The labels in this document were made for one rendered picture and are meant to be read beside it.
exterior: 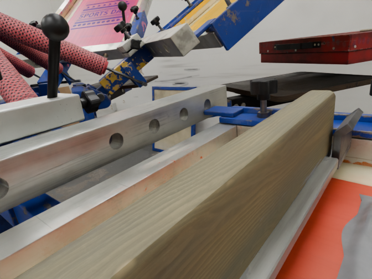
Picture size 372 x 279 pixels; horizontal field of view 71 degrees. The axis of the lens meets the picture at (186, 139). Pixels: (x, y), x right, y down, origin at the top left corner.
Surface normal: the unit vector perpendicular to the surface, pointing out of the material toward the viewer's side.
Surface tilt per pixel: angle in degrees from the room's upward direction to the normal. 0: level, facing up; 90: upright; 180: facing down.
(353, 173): 0
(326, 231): 0
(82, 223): 90
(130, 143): 90
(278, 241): 0
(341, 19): 90
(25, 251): 90
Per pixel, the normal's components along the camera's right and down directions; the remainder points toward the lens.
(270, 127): -0.11, -0.94
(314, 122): 0.77, 0.14
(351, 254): -0.49, -0.87
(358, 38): 0.36, 0.28
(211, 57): -0.63, 0.32
